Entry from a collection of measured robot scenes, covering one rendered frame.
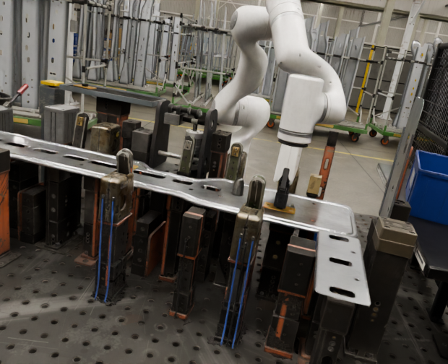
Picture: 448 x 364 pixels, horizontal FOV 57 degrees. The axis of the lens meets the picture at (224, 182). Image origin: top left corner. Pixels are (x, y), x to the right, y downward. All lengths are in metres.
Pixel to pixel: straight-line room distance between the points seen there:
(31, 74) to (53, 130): 4.04
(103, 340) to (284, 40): 0.85
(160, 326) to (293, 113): 0.63
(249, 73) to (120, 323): 0.89
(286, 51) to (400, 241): 0.53
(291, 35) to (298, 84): 0.17
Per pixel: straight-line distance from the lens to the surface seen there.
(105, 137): 1.39
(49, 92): 1.71
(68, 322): 1.12
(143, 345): 1.05
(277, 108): 8.06
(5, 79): 5.64
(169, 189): 1.12
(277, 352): 1.08
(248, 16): 1.35
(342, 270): 0.87
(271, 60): 10.75
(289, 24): 1.14
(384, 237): 0.99
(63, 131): 1.48
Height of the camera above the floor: 1.39
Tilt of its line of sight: 19 degrees down
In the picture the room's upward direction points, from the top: 9 degrees clockwise
